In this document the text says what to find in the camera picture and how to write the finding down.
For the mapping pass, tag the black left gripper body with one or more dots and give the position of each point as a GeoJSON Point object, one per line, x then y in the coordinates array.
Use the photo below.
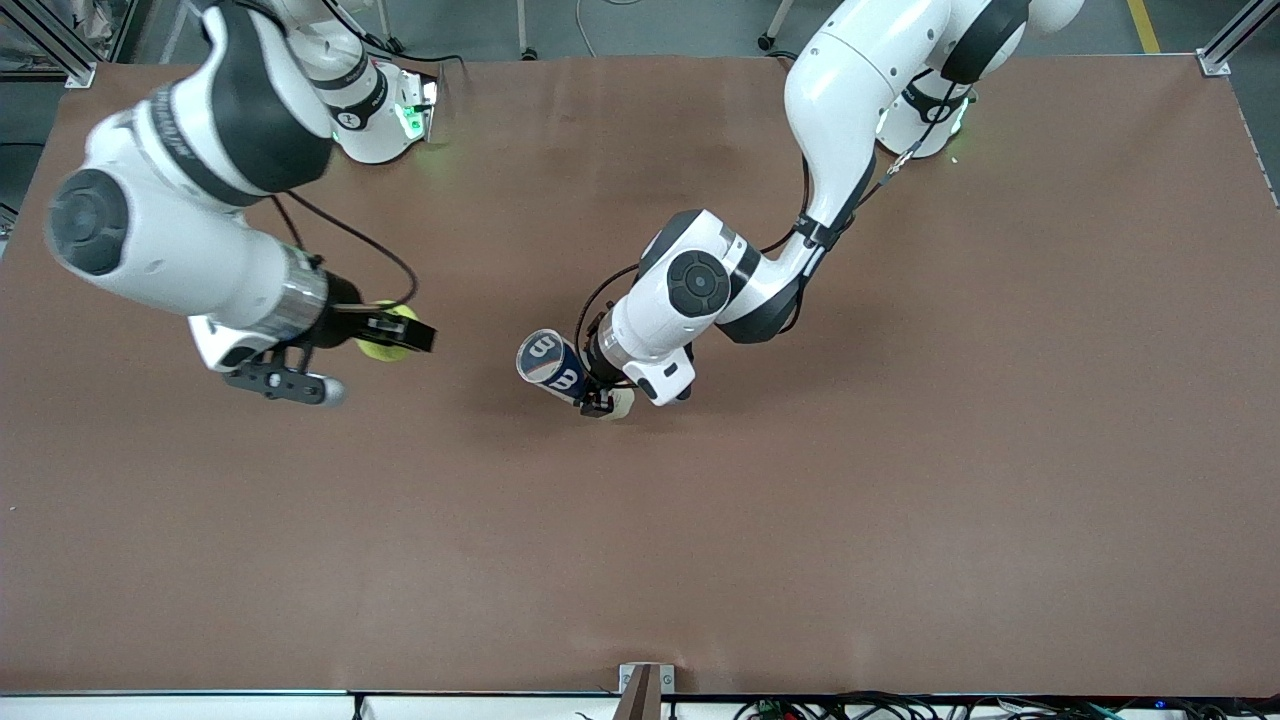
{"type": "Point", "coordinates": [597, 357]}

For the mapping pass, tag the yellow tennis ball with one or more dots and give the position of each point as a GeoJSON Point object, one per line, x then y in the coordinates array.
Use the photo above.
{"type": "Point", "coordinates": [378, 351]}

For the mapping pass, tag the clear tennis ball can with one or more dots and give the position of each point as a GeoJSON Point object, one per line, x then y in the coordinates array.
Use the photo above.
{"type": "Point", "coordinates": [550, 360]}

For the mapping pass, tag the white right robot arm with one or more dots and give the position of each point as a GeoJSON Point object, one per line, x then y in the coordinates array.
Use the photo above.
{"type": "Point", "coordinates": [200, 130]}

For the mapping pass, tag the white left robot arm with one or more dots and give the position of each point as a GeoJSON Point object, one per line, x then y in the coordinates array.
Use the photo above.
{"type": "Point", "coordinates": [850, 90]}

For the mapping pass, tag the metal base connector plate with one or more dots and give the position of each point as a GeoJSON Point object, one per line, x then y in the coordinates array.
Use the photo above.
{"type": "Point", "coordinates": [425, 100]}

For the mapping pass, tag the chair leg with castor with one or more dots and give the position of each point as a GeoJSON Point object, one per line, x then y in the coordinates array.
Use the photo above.
{"type": "Point", "coordinates": [775, 25]}
{"type": "Point", "coordinates": [390, 30]}
{"type": "Point", "coordinates": [524, 30]}

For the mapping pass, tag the metal camera post bracket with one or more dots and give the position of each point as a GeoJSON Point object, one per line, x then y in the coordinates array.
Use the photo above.
{"type": "Point", "coordinates": [645, 688]}

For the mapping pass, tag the aluminium frame profile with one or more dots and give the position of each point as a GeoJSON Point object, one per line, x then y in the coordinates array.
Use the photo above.
{"type": "Point", "coordinates": [50, 42]}
{"type": "Point", "coordinates": [1230, 40]}

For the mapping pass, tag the white table edge rail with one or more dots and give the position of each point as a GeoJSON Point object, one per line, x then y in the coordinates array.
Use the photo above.
{"type": "Point", "coordinates": [200, 709]}

